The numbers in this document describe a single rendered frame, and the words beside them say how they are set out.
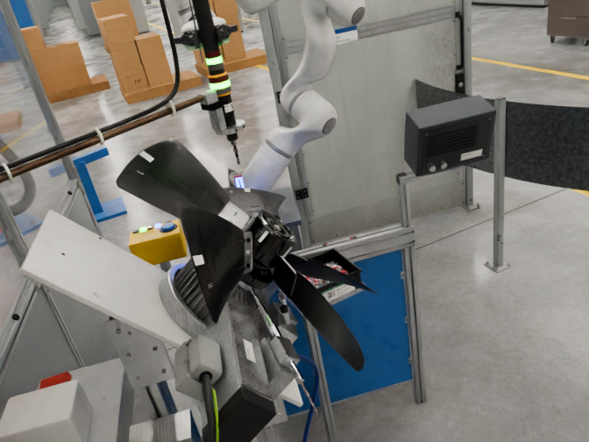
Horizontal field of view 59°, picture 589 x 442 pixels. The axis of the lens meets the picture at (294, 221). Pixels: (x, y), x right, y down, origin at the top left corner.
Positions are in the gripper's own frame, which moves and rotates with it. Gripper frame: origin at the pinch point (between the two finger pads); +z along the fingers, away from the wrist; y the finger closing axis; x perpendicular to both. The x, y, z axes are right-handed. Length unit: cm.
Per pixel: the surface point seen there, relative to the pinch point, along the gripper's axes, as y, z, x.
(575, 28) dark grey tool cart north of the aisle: -464, -493, -145
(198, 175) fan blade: 9.5, -1.0, -29.8
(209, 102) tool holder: 2.8, 4.0, -12.3
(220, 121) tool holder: 1.6, 3.2, -17.1
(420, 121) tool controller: -59, -32, -41
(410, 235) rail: -54, -34, -82
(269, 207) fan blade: -5.9, -10.4, -46.9
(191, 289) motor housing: 17, 16, -49
